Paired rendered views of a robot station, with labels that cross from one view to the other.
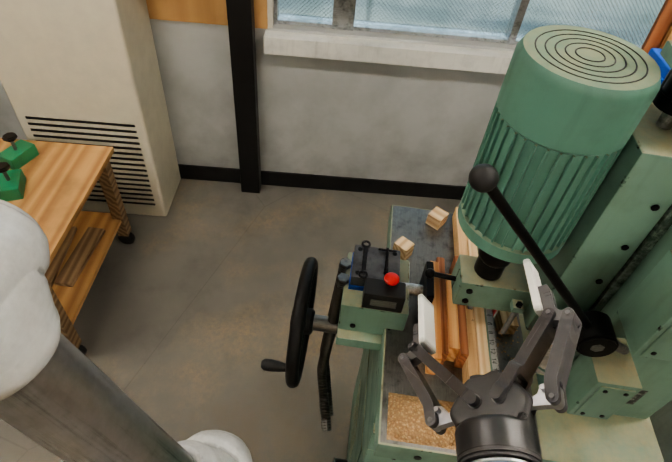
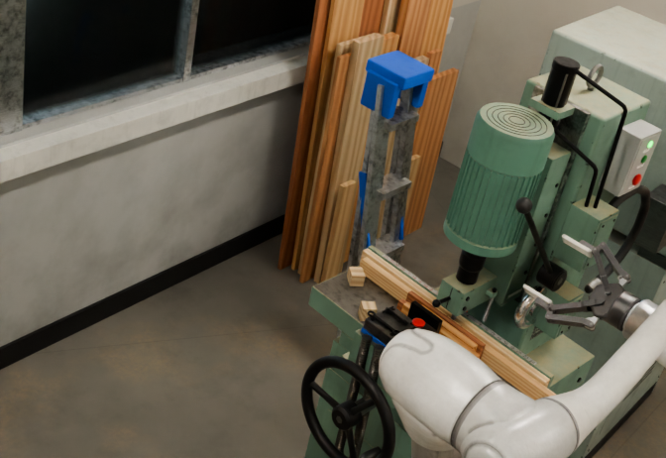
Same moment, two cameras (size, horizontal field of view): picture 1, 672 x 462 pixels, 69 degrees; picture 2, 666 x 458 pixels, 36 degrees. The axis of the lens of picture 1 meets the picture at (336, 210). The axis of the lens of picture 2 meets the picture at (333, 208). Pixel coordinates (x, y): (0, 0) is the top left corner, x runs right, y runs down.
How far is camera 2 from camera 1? 171 cm
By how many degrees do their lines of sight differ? 44
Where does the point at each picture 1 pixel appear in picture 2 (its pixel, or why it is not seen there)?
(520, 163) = (509, 191)
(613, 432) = (554, 351)
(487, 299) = (475, 299)
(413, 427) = not seen: hidden behind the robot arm
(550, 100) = (525, 152)
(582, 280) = (528, 248)
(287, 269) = not seen: outside the picture
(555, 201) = not seen: hidden behind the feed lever
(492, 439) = (628, 301)
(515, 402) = (616, 288)
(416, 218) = (340, 286)
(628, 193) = (547, 183)
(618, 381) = (574, 294)
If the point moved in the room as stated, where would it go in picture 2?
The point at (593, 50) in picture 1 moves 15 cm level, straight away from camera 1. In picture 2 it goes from (513, 117) to (482, 85)
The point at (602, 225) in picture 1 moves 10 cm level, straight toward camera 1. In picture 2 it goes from (538, 207) to (553, 232)
